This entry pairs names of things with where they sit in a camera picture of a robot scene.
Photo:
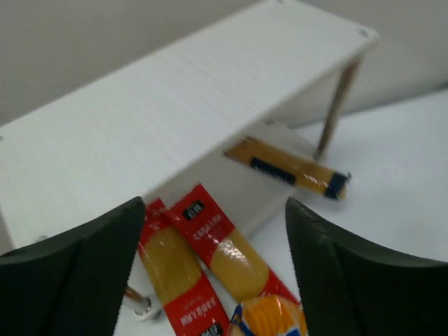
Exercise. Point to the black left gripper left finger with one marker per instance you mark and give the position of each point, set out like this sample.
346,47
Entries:
72,283

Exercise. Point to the spaghetti pack with blue label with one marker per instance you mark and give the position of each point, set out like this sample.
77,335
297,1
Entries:
289,168

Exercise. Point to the red spaghetti pack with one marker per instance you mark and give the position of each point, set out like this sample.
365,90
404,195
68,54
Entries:
223,249
187,297

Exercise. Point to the blue and orange pasta bag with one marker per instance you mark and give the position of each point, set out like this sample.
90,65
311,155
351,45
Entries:
269,315

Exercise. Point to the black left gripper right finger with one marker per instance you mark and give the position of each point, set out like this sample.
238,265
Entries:
352,286

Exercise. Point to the white two-tier shelf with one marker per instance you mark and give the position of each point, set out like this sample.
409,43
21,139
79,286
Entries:
162,124

